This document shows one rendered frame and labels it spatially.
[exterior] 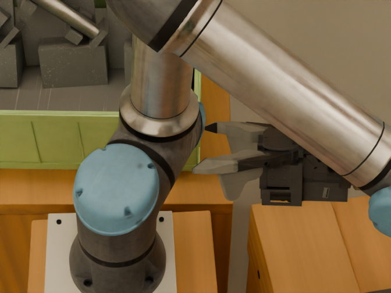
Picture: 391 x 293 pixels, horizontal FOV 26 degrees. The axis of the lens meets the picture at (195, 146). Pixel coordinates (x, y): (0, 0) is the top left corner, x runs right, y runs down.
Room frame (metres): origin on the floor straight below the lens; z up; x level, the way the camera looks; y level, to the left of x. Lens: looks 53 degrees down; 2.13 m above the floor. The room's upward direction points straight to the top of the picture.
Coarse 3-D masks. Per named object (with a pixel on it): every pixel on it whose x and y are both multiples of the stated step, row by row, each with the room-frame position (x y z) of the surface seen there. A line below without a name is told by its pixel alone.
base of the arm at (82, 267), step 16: (160, 240) 0.68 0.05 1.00; (80, 256) 0.64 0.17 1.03; (144, 256) 0.63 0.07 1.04; (160, 256) 0.65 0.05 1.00; (80, 272) 0.62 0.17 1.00; (96, 272) 0.61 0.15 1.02; (112, 272) 0.61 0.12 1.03; (128, 272) 0.61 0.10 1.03; (144, 272) 0.63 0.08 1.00; (160, 272) 0.64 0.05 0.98; (80, 288) 0.61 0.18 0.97; (96, 288) 0.60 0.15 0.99; (112, 288) 0.60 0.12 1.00; (128, 288) 0.60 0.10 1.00; (144, 288) 0.61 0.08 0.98
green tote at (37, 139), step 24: (96, 0) 1.37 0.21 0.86; (0, 120) 0.97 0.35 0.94; (24, 120) 0.96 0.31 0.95; (48, 120) 0.96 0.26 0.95; (72, 120) 0.96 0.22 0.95; (96, 120) 0.96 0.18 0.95; (0, 144) 0.97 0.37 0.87; (24, 144) 0.97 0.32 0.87; (48, 144) 0.97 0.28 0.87; (72, 144) 0.97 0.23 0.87; (96, 144) 0.97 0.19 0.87; (0, 168) 0.97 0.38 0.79; (24, 168) 0.97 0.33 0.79; (48, 168) 0.97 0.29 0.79; (72, 168) 0.97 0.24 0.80; (192, 168) 0.96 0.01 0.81
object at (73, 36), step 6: (24, 0) 1.20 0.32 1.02; (30, 0) 1.20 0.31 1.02; (24, 6) 1.18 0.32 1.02; (30, 6) 1.19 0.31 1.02; (36, 6) 1.19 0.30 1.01; (30, 12) 1.18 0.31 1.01; (84, 12) 1.22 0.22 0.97; (90, 18) 1.21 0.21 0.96; (66, 24) 1.22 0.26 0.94; (66, 30) 1.19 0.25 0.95; (72, 30) 1.18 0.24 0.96; (66, 36) 1.17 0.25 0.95; (72, 36) 1.17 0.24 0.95; (78, 36) 1.17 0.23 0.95; (78, 42) 1.16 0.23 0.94
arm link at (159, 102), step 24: (144, 48) 0.76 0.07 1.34; (144, 72) 0.76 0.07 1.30; (168, 72) 0.75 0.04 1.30; (192, 72) 0.78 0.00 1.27; (144, 96) 0.76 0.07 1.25; (168, 96) 0.75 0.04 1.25; (192, 96) 0.81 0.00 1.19; (120, 120) 0.78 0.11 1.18; (144, 120) 0.75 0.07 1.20; (168, 120) 0.75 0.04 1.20; (192, 120) 0.77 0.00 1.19; (144, 144) 0.74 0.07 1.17; (168, 144) 0.74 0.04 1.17; (192, 144) 0.77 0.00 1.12
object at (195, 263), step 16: (32, 224) 0.80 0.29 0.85; (176, 224) 0.80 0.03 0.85; (192, 224) 0.80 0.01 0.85; (208, 224) 0.80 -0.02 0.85; (32, 240) 0.77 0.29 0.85; (176, 240) 0.77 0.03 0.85; (192, 240) 0.77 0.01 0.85; (208, 240) 0.77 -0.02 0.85; (32, 256) 0.74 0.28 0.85; (176, 256) 0.74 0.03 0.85; (192, 256) 0.74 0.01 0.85; (208, 256) 0.74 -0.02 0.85; (32, 272) 0.71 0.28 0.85; (176, 272) 0.71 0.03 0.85; (192, 272) 0.71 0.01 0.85; (208, 272) 0.71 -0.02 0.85; (32, 288) 0.68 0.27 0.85; (192, 288) 0.68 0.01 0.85; (208, 288) 0.68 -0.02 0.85
